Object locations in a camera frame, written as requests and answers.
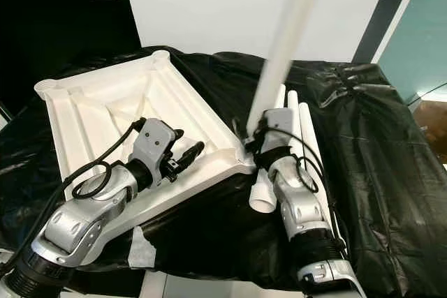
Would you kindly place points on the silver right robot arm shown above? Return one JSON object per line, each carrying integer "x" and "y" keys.
{"x": 304, "y": 214}

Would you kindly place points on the black door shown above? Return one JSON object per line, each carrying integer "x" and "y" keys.
{"x": 49, "y": 26}

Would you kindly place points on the black plastic table cover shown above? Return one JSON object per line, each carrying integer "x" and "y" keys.
{"x": 384, "y": 172}

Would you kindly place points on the black frame post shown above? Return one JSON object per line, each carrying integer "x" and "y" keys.
{"x": 384, "y": 12}

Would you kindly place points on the brown wooden cabinet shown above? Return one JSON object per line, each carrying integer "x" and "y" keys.
{"x": 434, "y": 120}

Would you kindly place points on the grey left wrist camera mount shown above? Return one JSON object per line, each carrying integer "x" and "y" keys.
{"x": 154, "y": 141}

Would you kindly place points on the green glass panel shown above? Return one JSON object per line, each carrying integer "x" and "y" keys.
{"x": 419, "y": 33}

